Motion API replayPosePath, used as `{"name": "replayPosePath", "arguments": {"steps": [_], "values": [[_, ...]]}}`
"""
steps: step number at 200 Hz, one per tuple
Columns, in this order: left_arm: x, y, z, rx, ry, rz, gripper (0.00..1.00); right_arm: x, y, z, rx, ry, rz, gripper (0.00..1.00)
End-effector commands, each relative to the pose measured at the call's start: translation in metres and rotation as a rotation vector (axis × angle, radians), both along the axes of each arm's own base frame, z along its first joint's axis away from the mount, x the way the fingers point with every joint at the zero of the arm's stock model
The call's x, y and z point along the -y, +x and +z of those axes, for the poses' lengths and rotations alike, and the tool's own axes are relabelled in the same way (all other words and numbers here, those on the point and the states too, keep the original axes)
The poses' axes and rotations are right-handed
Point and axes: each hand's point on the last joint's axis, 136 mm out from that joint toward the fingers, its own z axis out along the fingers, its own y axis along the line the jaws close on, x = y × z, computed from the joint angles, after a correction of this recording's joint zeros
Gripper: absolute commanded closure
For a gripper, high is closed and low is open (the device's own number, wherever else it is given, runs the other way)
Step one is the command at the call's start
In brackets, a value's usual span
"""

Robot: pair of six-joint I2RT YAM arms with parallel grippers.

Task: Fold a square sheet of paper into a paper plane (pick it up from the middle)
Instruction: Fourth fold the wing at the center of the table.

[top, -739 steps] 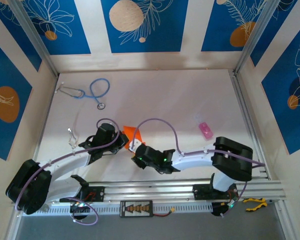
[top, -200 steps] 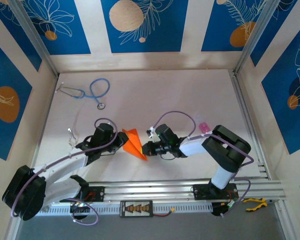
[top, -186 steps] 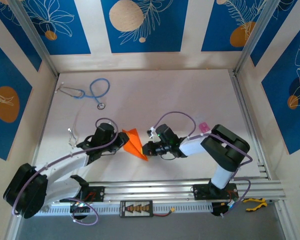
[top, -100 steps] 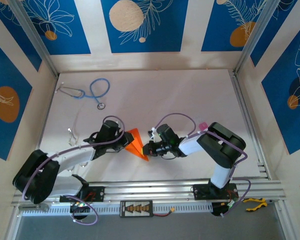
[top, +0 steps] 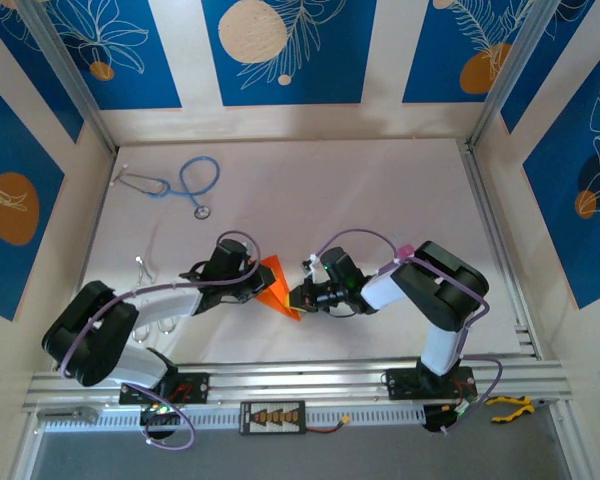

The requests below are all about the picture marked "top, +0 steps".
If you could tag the orange cloth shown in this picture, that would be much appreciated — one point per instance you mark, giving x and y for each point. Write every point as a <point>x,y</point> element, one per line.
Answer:
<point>277,292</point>

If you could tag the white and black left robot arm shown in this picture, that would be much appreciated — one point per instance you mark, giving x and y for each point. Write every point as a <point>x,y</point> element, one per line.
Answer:
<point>175,302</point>

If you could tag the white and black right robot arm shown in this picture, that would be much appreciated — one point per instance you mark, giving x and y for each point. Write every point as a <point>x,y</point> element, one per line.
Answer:
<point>377,292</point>

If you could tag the clear plastic clip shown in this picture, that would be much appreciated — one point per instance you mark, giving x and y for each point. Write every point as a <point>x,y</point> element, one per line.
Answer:
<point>167,326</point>

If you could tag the pink plastic piece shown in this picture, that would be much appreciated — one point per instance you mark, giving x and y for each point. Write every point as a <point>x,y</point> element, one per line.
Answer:
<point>406,251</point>

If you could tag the blue stethoscope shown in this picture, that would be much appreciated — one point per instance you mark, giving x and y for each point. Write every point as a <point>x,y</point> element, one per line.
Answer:
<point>202,212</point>

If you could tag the thin metal clip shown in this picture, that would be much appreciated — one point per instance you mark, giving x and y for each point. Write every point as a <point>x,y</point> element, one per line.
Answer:
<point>139,260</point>

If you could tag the black power distribution board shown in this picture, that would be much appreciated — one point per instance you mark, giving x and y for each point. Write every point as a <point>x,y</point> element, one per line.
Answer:
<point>272,416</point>

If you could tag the black controller board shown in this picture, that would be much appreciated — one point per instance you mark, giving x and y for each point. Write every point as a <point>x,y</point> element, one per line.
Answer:
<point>160,415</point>
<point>435,420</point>

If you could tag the yellow and black pliers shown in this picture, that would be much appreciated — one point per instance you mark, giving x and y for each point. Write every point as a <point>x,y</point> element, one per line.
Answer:
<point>525,406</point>

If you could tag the aluminium front rail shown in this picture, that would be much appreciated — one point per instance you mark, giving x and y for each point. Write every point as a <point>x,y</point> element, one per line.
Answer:
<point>300,385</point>

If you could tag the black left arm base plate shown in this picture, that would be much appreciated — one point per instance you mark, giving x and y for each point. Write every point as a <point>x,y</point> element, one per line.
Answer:
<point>200,387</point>

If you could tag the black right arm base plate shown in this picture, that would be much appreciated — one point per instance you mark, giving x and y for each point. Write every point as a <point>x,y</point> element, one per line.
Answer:
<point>400,384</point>

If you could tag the aluminium side rail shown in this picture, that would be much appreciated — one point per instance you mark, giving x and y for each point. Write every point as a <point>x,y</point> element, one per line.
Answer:
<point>485,210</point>

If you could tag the aluminium corner post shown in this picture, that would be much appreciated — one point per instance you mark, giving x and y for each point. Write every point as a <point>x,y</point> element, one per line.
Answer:
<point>70,75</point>
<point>510,80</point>

